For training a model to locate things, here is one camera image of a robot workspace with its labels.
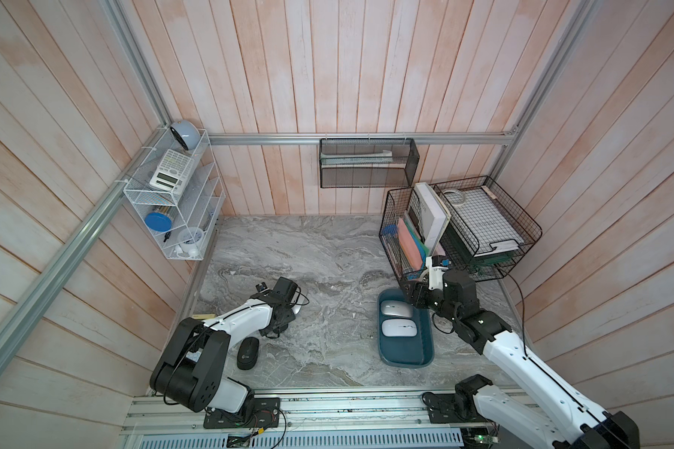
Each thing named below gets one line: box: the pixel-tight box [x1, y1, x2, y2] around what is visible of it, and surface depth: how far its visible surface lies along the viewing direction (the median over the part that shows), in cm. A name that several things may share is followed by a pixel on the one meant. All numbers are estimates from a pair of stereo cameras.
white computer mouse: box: [380, 318, 419, 338], surface depth 89 cm
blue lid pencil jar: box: [144, 211, 174, 232], surface depth 79 cm
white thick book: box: [413, 181, 452, 256], surface depth 91 cm
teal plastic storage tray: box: [377, 288, 398, 369], surface depth 87 cm
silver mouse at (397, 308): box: [380, 300, 413, 319], surface depth 93 cm
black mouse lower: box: [236, 336, 260, 371], surface depth 85 cm
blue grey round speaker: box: [169, 119, 202, 151], surface depth 85 cm
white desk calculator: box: [149, 148, 195, 195], surface depth 78 cm
